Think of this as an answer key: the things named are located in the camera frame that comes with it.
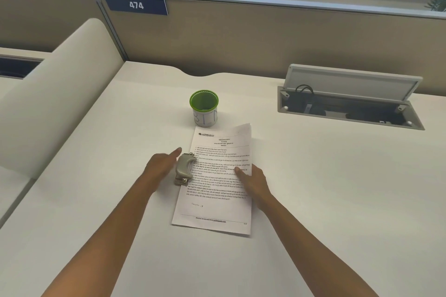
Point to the person's left hand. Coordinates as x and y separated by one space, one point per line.
160 168

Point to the person's right hand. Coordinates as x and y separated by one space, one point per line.
256 183

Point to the person's left fingers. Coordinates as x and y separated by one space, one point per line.
174 153

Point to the person's right fingers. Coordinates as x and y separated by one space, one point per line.
242 174

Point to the printed white paper sheet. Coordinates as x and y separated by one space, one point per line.
216 202

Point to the person's left forearm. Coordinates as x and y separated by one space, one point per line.
104 237

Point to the person's right forearm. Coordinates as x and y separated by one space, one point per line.
313 248

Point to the grey metal hole punch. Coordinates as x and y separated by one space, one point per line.
184 168

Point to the green-rimmed white cup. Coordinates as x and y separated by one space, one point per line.
205 117

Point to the white curved desk divider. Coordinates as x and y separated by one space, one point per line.
69 91

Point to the beige partition panel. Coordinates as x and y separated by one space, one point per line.
278 35
41 18

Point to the blue desk number sign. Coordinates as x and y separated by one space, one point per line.
136 5

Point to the grey partition post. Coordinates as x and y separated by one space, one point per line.
109 28

